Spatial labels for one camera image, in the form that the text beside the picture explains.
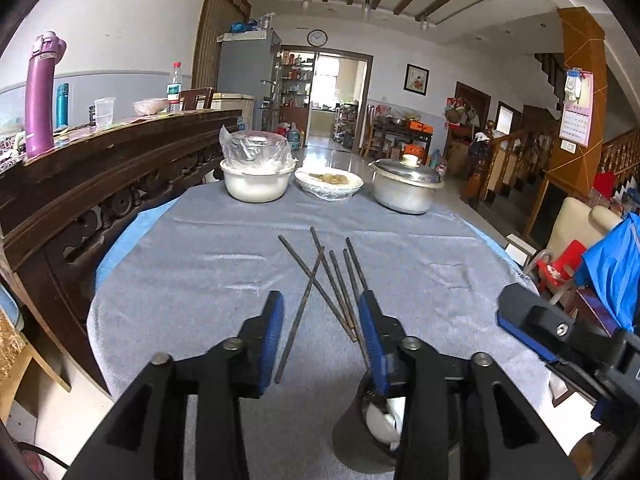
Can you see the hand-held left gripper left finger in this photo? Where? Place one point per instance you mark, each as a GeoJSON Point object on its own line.
{"type": "Point", "coordinates": [272, 330]}

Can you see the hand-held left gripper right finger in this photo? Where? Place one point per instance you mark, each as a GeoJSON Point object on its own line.
{"type": "Point", "coordinates": [370, 330]}

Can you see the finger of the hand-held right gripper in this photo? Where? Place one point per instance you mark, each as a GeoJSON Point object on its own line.
{"type": "Point", "coordinates": [530, 310]}

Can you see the black utensil holder cup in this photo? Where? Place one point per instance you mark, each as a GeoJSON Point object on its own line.
{"type": "Point", "coordinates": [350, 430]}

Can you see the red plastic chair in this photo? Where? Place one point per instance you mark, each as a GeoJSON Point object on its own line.
{"type": "Point", "coordinates": [562, 260]}

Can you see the grey tablecloth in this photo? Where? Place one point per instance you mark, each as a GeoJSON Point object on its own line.
{"type": "Point", "coordinates": [200, 270]}

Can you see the cream armchair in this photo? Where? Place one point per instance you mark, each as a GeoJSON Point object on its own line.
{"type": "Point", "coordinates": [570, 220]}

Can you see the metal pot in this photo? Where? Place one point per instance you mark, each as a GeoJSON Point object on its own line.
{"type": "Point", "coordinates": [400, 200]}

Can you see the white ceramic bowl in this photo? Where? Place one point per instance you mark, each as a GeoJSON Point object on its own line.
{"type": "Point", "coordinates": [255, 185]}

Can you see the wooden stair railing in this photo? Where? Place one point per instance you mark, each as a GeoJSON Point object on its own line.
{"type": "Point", "coordinates": [510, 160]}

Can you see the plastic-wrapped food plate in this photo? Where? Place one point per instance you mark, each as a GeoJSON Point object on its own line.
{"type": "Point", "coordinates": [327, 182]}

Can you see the steel pot with lid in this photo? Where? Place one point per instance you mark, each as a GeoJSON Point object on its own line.
{"type": "Point", "coordinates": [407, 171]}

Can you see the blue cloth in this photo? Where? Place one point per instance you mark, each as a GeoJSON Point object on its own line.
{"type": "Point", "coordinates": [125, 240]}

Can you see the orange box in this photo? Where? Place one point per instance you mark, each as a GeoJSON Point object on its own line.
{"type": "Point", "coordinates": [414, 151]}

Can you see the blue water jug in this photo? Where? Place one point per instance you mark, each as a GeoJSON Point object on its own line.
{"type": "Point", "coordinates": [295, 137]}

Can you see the wooden side table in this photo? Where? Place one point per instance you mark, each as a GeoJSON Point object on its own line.
{"type": "Point", "coordinates": [400, 132]}

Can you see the white chest freezer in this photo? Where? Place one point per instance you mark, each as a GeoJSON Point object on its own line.
{"type": "Point", "coordinates": [232, 105]}

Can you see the orange pillar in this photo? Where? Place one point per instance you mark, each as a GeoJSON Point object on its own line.
{"type": "Point", "coordinates": [580, 85]}

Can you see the carved wooden bench back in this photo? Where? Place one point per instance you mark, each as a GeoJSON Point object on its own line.
{"type": "Point", "coordinates": [75, 180]}

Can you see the red-capped water bottle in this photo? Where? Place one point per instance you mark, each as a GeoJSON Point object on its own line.
{"type": "Point", "coordinates": [174, 90]}

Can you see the gold patterned cloth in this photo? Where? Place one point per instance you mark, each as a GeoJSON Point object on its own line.
{"type": "Point", "coordinates": [10, 350]}

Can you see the grey refrigerator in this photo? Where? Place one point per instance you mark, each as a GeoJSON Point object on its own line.
{"type": "Point", "coordinates": [245, 67]}

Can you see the clear plastic cup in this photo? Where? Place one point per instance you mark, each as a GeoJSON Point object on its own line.
{"type": "Point", "coordinates": [104, 112]}

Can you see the teal bottle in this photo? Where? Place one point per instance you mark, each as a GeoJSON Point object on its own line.
{"type": "Point", "coordinates": [62, 107]}

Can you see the wooden door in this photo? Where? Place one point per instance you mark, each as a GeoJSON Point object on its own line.
{"type": "Point", "coordinates": [215, 25]}

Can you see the purple water bottle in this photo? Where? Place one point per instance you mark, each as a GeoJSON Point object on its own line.
{"type": "Point", "coordinates": [40, 95]}

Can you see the wall calendar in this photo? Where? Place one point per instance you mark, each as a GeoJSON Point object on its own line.
{"type": "Point", "coordinates": [575, 120]}

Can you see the framed wall picture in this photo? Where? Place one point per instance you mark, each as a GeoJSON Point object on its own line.
{"type": "Point", "coordinates": [416, 79]}

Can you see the round wall clock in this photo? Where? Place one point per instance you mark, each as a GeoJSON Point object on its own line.
{"type": "Point", "coordinates": [317, 37]}

